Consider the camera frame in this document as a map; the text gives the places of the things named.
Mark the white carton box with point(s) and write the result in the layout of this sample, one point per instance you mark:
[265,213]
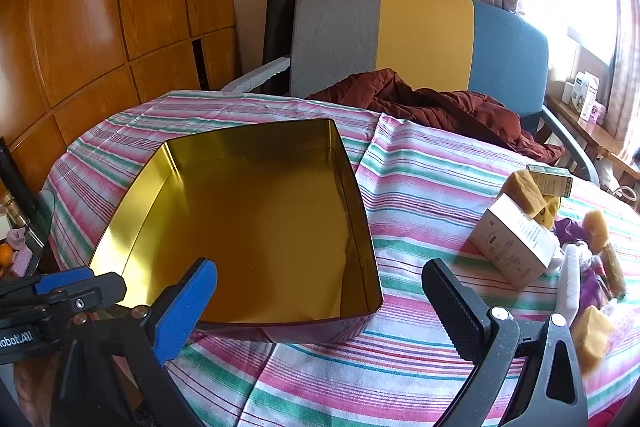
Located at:
[585,92]

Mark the white plastic bag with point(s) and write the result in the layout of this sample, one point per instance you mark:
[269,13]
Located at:
[570,282]

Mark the purple plastic bag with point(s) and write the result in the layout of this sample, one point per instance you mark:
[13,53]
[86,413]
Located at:
[572,232]

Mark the striped tablecloth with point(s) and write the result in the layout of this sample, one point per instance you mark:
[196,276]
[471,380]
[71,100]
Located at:
[425,187]

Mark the orange fruit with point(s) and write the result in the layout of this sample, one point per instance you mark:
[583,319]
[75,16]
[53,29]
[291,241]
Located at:
[5,255]

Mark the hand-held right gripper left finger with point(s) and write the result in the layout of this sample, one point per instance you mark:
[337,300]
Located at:
[182,312]

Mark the wooden side table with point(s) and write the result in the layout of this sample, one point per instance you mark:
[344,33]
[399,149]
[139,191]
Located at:
[595,137]

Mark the black cylinder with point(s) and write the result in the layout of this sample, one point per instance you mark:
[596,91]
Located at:
[17,182]

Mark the green small box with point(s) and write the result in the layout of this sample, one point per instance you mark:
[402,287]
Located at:
[552,181]

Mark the black rolled mat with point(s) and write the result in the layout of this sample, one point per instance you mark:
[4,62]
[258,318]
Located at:
[280,17]

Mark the tan flat sponge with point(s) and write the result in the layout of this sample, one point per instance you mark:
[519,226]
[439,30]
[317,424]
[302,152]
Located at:
[614,269]

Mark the round tan sponge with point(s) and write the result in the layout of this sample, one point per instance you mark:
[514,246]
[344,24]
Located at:
[596,229]

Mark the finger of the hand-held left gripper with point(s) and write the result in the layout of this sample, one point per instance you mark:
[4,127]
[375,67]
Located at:
[100,292]
[62,279]

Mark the cardboard box with items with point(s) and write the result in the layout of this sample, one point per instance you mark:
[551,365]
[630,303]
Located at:
[250,232]

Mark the white product box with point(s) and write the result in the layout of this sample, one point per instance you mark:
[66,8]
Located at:
[510,242]

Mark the purple snack packet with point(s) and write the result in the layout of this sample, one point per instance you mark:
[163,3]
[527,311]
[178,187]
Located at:
[595,292]

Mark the grey yellow blue chair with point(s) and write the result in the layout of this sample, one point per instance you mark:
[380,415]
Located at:
[425,32]

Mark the maroon quilted jacket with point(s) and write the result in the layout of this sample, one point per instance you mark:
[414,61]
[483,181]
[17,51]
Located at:
[440,107]

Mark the pink plastic item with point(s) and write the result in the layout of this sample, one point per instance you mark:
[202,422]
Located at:
[21,257]

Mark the yellow holey sponge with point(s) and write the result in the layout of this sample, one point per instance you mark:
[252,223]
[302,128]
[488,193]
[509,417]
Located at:
[550,212]

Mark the pink patterned curtain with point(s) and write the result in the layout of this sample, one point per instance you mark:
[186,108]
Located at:
[627,57]

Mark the wooden wardrobe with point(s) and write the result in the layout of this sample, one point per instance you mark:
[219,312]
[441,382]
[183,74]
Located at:
[100,7]

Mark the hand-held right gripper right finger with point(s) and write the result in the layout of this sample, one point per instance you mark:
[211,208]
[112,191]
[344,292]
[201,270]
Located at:
[452,307]

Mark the tan block sponge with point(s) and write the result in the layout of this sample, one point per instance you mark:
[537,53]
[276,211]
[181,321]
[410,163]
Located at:
[522,194]
[592,337]

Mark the small pink box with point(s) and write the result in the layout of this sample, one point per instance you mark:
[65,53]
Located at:
[599,112]

